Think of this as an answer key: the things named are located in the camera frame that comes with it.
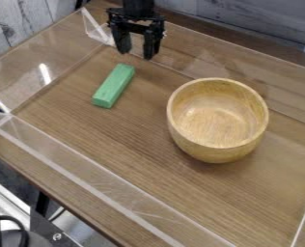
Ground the black metal bracket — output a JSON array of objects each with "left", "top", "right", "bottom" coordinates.
[{"left": 28, "top": 210, "right": 83, "bottom": 247}]

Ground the black cable loop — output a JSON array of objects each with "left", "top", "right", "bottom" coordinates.
[{"left": 0, "top": 215, "right": 31, "bottom": 247}]

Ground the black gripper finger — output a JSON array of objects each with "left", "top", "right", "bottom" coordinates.
[
  {"left": 111, "top": 25, "right": 132, "bottom": 54},
  {"left": 143, "top": 30, "right": 162, "bottom": 60}
]

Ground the black table leg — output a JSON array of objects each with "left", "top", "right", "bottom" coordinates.
[{"left": 35, "top": 192, "right": 51, "bottom": 217}]

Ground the green rectangular block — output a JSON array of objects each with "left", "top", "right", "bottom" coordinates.
[{"left": 92, "top": 64, "right": 134, "bottom": 109}]

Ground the light wooden bowl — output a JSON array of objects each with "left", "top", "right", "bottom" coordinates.
[{"left": 167, "top": 77, "right": 270, "bottom": 163}]

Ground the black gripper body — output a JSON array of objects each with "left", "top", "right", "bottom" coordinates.
[{"left": 106, "top": 0, "right": 164, "bottom": 36}]

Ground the clear acrylic tray wall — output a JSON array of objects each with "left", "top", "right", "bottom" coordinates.
[{"left": 0, "top": 8, "right": 305, "bottom": 247}]

